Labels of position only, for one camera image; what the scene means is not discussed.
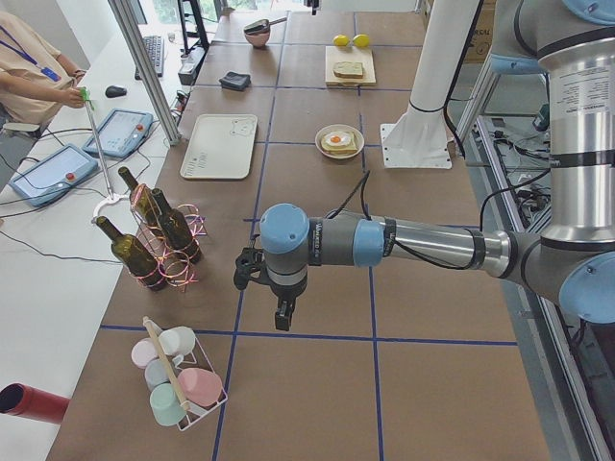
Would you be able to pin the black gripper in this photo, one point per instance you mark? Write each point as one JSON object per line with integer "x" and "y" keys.
{"x": 286, "y": 293}

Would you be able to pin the bread slice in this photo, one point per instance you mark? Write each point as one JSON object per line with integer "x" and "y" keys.
{"x": 348, "y": 70}

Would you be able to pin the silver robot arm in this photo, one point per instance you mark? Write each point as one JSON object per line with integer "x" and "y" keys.
{"x": 570, "y": 262}

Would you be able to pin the cream bear serving tray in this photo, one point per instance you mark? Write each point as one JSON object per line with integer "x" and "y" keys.
{"x": 220, "y": 147}

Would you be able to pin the white cup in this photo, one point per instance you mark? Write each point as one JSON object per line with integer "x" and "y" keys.
{"x": 177, "y": 340}

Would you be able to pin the salmon pink cup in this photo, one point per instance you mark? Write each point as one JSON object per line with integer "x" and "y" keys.
{"x": 201, "y": 386}

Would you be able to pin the grey cup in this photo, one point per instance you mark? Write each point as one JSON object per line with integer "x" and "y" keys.
{"x": 155, "y": 374}

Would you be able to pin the middle green wine bottle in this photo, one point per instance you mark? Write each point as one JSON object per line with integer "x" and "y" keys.
{"x": 175, "y": 228}

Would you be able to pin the green wine bottle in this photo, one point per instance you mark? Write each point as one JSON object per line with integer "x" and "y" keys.
{"x": 142, "y": 202}
{"x": 133, "y": 254}
{"x": 175, "y": 228}

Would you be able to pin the light pink cup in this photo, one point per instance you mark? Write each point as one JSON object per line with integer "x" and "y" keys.
{"x": 143, "y": 353}

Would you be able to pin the mint green cup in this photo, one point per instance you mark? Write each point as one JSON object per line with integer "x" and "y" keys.
{"x": 165, "y": 405}

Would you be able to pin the front green wine bottle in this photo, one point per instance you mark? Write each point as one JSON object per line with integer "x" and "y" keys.
{"x": 133, "y": 254}

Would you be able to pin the back green wine bottle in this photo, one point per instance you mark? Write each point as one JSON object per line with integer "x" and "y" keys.
{"x": 142, "y": 202}

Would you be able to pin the bottom toast slice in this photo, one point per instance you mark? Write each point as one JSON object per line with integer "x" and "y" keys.
{"x": 346, "y": 151}

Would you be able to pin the white round plate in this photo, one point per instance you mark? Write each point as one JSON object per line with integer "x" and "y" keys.
{"x": 340, "y": 127}

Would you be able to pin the fried egg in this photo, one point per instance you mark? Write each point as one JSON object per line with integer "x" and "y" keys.
{"x": 336, "y": 140}

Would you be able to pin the grey folded cloth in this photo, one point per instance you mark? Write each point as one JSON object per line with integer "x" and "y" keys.
{"x": 235, "y": 81}

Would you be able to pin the far blue teach pendant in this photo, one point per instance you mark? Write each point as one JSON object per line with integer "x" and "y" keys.
{"x": 120, "y": 133}

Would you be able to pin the blue teach pendant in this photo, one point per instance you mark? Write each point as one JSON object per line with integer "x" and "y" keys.
{"x": 54, "y": 176}
{"x": 120, "y": 133}

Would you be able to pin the wooden cutting board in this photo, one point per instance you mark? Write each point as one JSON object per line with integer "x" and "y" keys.
{"x": 350, "y": 53}

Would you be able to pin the black power strip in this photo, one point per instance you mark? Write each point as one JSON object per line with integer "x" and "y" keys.
{"x": 191, "y": 65}

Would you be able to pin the near blue teach pendant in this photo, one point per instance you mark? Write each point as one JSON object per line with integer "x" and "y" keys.
{"x": 54, "y": 176}

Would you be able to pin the pink bowl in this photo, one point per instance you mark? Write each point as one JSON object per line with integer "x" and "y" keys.
{"x": 258, "y": 40}

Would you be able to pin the left yellow lemon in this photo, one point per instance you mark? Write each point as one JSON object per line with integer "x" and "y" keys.
{"x": 341, "y": 40}

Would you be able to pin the yellow lemon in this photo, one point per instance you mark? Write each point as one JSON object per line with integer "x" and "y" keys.
{"x": 341, "y": 40}
{"x": 361, "y": 41}

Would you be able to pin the red cylinder tube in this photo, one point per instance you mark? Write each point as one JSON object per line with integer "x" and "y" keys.
{"x": 28, "y": 402}

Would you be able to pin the black computer mouse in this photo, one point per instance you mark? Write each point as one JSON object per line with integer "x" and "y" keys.
{"x": 115, "y": 91}

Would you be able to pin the right yellow lemon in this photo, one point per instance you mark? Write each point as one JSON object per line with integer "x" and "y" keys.
{"x": 361, "y": 41}

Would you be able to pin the metal scoop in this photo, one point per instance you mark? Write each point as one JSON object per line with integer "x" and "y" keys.
{"x": 262, "y": 26}

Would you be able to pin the long metal grabber stick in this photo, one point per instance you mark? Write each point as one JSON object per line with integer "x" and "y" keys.
{"x": 112, "y": 197}

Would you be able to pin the black keyboard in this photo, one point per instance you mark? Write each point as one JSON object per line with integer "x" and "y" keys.
{"x": 154, "y": 46}

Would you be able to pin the cardboard box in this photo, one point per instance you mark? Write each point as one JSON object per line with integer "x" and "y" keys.
{"x": 482, "y": 36}

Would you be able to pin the person in beige shirt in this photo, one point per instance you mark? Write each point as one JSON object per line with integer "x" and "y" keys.
{"x": 37, "y": 79}

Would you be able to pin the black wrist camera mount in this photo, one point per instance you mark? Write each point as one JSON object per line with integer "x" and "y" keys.
{"x": 250, "y": 266}

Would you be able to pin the wooden rack handle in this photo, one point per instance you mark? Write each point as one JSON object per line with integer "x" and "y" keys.
{"x": 151, "y": 329}

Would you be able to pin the copper wire bottle rack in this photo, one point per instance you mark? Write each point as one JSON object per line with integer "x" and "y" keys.
{"x": 174, "y": 266}

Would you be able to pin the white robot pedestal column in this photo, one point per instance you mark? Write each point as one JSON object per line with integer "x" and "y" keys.
{"x": 419, "y": 138}

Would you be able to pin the aluminium frame post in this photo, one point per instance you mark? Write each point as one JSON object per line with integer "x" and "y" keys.
{"x": 127, "y": 23}

